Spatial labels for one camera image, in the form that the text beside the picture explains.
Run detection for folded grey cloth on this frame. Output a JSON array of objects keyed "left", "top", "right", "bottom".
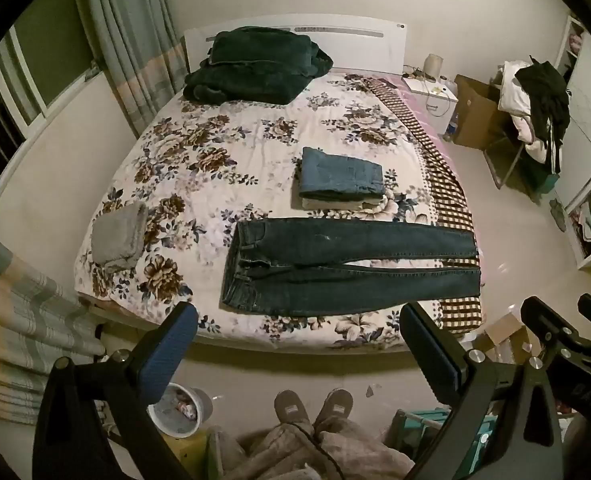
[{"left": 92, "top": 202, "right": 149, "bottom": 272}]

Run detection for large cardboard box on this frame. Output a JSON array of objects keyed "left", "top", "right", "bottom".
[{"left": 452, "top": 74, "right": 509, "bottom": 149}]

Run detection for white trash bin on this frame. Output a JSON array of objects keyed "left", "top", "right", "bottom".
[{"left": 148, "top": 382, "right": 214, "bottom": 436}]

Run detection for dark green plush blanket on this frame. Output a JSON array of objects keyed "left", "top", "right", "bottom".
[{"left": 183, "top": 26, "right": 334, "bottom": 106}]

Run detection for window with white frame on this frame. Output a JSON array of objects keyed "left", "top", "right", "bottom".
[{"left": 0, "top": 25, "right": 52, "bottom": 213}]

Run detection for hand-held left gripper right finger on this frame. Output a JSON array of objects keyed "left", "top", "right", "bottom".
[{"left": 399, "top": 302, "right": 563, "bottom": 480}]

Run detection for green plastic rack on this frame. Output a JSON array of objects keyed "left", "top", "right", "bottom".
[{"left": 389, "top": 407, "right": 497, "bottom": 480}]

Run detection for yellow box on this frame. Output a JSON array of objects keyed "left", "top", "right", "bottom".
[{"left": 168, "top": 430, "right": 211, "bottom": 480}]

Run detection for white nightstand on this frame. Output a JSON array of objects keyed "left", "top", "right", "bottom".
[{"left": 404, "top": 76, "right": 459, "bottom": 134}]

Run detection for folded beige pants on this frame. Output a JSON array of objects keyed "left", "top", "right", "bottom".
[{"left": 301, "top": 194, "right": 389, "bottom": 212}]

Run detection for metal chair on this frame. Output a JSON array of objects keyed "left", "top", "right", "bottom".
[{"left": 484, "top": 110, "right": 561, "bottom": 194}]

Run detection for brown checkered blanket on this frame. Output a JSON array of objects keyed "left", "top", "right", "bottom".
[{"left": 348, "top": 74, "right": 482, "bottom": 335}]

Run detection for small cardboard box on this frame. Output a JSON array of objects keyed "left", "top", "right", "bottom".
[{"left": 468, "top": 311, "right": 542, "bottom": 367}]

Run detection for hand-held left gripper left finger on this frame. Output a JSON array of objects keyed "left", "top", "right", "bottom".
[{"left": 32, "top": 301, "right": 199, "bottom": 480}]

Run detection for dark blue jeans pants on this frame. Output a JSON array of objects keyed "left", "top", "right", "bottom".
[{"left": 220, "top": 217, "right": 482, "bottom": 317}]

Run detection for green striped curtain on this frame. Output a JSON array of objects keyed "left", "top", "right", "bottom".
[
  {"left": 70, "top": 0, "right": 190, "bottom": 139},
  {"left": 0, "top": 220, "right": 107, "bottom": 426}
]

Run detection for floral bed sheet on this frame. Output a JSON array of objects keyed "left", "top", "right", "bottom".
[{"left": 73, "top": 72, "right": 486, "bottom": 353}]

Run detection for person's plush robe legs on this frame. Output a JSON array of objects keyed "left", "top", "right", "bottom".
[{"left": 210, "top": 417, "right": 416, "bottom": 480}]

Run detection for white clothes pile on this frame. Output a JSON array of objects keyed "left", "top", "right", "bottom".
[{"left": 497, "top": 60, "right": 551, "bottom": 162}]

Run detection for white table lamp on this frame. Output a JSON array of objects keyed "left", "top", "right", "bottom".
[{"left": 422, "top": 53, "right": 444, "bottom": 81}]

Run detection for person's right forearm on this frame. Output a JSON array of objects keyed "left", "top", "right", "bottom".
[{"left": 561, "top": 414, "right": 591, "bottom": 480}]

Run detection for white bed headboard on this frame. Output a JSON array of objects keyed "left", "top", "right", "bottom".
[{"left": 183, "top": 12, "right": 407, "bottom": 78}]

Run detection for pink bed sheet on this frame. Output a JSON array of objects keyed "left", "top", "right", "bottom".
[{"left": 375, "top": 74, "right": 449, "bottom": 156}]

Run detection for white wardrobe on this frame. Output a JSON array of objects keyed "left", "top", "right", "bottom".
[{"left": 554, "top": 14, "right": 591, "bottom": 272}]

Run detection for folded light blue jeans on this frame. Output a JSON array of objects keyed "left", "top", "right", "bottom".
[{"left": 298, "top": 146, "right": 386, "bottom": 201}]

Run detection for black garment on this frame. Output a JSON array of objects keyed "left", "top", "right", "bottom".
[{"left": 514, "top": 59, "right": 571, "bottom": 174}]

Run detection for grey slipper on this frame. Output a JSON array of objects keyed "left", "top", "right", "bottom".
[
  {"left": 274, "top": 389, "right": 311, "bottom": 434},
  {"left": 313, "top": 388, "right": 355, "bottom": 434}
]

